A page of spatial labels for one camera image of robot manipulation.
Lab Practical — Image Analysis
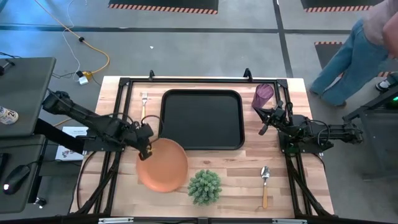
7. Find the large grey desk top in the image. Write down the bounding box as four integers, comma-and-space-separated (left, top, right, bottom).
0, 57, 57, 138

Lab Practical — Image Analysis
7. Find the black looped cable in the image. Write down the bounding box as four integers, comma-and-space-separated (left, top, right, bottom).
75, 151, 98, 213

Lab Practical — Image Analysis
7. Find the small grey desk top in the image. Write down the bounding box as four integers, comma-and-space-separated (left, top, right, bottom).
0, 134, 46, 214

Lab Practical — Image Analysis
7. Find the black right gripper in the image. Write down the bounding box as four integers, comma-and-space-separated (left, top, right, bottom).
253, 100, 289, 136

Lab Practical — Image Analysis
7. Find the spoon with orange handle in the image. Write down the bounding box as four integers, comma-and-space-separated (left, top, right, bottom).
260, 166, 271, 210

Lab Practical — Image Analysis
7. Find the small metal caster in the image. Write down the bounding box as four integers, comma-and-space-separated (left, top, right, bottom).
33, 197, 48, 209

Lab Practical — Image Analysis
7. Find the black stand with green light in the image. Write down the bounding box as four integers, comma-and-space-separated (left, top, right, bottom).
341, 83, 398, 181

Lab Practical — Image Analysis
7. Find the white printed paper sheet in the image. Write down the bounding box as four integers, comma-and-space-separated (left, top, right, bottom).
55, 126, 90, 162

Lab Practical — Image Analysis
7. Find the black mat with striped edge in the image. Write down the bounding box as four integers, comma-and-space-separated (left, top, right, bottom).
108, 0, 220, 15
300, 0, 385, 13
314, 41, 393, 78

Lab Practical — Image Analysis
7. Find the thin white floor cable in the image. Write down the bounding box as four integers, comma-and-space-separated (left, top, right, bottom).
61, 0, 82, 78

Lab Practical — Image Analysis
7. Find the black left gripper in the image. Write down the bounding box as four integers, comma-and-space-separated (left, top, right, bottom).
133, 123, 155, 162

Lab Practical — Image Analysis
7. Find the silver metal bracket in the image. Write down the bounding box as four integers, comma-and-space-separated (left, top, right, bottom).
272, 218, 308, 224
98, 217, 135, 224

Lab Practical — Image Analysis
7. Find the white printed can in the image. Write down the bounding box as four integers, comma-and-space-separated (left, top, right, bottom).
0, 106, 19, 126

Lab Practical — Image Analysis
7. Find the short yellow cable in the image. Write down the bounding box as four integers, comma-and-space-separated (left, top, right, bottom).
53, 117, 73, 128

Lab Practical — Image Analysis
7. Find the black computer mouse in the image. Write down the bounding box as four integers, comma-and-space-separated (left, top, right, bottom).
2, 164, 31, 196

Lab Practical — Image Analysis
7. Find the long yellow floor cable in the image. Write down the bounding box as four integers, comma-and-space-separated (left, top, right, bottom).
33, 0, 111, 75

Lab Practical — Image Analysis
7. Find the orange round plate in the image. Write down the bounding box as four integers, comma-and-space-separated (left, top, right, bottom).
136, 138, 189, 194

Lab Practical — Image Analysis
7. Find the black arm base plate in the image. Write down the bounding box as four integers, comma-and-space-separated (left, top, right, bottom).
82, 136, 127, 154
278, 130, 326, 156

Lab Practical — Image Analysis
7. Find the black rectangular tray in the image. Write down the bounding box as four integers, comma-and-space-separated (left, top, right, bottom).
157, 88, 246, 151

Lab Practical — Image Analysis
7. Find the green artificial plant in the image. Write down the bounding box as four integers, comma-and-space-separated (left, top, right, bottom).
187, 169, 223, 207

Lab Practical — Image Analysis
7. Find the black metal table frame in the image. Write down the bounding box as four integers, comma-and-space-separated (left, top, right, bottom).
70, 67, 334, 218

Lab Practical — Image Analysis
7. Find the person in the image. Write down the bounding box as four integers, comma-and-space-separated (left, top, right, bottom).
309, 0, 398, 108

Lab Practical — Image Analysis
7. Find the purple translucent cup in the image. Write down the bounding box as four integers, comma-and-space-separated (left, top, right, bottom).
251, 83, 275, 110

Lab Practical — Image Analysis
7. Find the black tool on desk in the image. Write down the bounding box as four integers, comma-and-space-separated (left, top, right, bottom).
0, 58, 16, 76

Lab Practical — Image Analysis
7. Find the fork with orange handle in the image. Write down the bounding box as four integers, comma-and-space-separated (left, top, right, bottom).
141, 91, 149, 121

